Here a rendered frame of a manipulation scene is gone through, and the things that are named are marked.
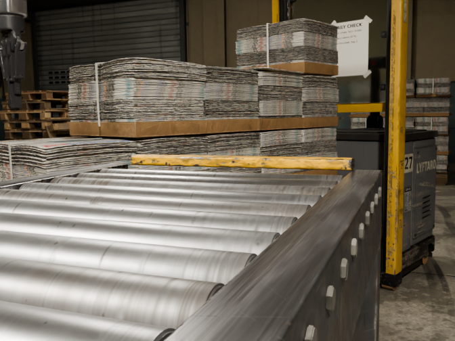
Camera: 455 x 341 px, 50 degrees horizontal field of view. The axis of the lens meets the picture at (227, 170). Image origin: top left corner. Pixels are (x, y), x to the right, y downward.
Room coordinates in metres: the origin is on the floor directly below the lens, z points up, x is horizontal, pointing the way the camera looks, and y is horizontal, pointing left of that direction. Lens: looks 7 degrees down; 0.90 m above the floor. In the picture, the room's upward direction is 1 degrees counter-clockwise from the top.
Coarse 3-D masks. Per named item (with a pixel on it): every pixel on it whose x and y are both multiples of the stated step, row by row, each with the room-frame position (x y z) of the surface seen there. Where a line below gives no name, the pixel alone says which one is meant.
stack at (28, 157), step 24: (0, 144) 1.37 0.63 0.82; (24, 144) 1.29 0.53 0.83; (48, 144) 1.27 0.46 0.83; (72, 144) 1.26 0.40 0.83; (96, 144) 1.31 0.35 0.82; (120, 144) 1.36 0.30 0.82; (144, 144) 1.43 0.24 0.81; (168, 144) 1.50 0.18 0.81; (192, 144) 1.58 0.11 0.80; (216, 144) 1.67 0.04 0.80; (240, 144) 1.76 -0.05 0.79; (264, 144) 1.87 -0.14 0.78; (288, 144) 2.00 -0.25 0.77; (0, 168) 1.38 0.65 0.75; (24, 168) 1.28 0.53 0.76; (48, 168) 1.20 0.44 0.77; (72, 168) 1.25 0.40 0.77; (144, 168) 1.44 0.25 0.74; (168, 168) 1.50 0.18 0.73; (192, 168) 1.59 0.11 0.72; (216, 168) 1.66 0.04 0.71; (240, 168) 1.76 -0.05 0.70; (264, 168) 1.86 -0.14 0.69
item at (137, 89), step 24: (120, 72) 1.46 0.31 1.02; (144, 72) 1.45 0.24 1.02; (168, 72) 1.49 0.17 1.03; (192, 72) 1.56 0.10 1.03; (120, 96) 1.45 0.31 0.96; (144, 96) 1.45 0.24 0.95; (168, 96) 1.50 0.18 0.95; (192, 96) 1.57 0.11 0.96; (120, 120) 1.46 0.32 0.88; (144, 120) 1.43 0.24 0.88; (168, 120) 1.49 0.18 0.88
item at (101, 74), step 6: (102, 66) 1.52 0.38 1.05; (102, 72) 1.52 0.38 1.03; (102, 78) 1.53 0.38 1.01; (102, 84) 1.52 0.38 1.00; (102, 90) 1.52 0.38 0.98; (96, 96) 1.54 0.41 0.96; (102, 96) 1.52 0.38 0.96; (96, 102) 1.54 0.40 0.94; (102, 102) 1.51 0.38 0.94; (96, 108) 1.54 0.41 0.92; (102, 108) 1.51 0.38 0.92; (96, 114) 1.54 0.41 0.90; (102, 114) 1.51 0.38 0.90; (96, 120) 1.55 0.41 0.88; (102, 120) 1.53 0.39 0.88
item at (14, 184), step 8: (80, 168) 0.92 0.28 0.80; (88, 168) 0.92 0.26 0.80; (96, 168) 0.91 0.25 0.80; (120, 168) 0.97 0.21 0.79; (32, 176) 0.81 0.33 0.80; (40, 176) 0.81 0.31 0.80; (48, 176) 0.81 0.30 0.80; (56, 176) 0.81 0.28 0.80; (64, 176) 0.82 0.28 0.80; (72, 176) 0.84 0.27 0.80; (0, 184) 0.72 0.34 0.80; (8, 184) 0.72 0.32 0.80; (16, 184) 0.72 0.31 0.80
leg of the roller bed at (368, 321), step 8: (376, 256) 0.77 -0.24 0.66; (376, 264) 0.77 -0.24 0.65; (376, 272) 0.77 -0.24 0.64; (376, 280) 0.77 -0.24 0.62; (368, 288) 0.78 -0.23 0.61; (376, 288) 0.77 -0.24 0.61; (368, 296) 0.78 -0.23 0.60; (376, 296) 0.77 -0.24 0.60; (368, 304) 0.78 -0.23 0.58; (376, 304) 0.77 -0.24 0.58; (360, 312) 0.78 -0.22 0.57; (368, 312) 0.78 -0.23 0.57; (376, 312) 0.77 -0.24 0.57; (360, 320) 0.78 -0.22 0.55; (368, 320) 0.78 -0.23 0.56; (376, 320) 0.77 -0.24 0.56; (360, 328) 0.78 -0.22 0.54; (368, 328) 0.78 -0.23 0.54; (376, 328) 0.77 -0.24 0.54; (360, 336) 0.78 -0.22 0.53; (368, 336) 0.78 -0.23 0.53; (376, 336) 0.77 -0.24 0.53
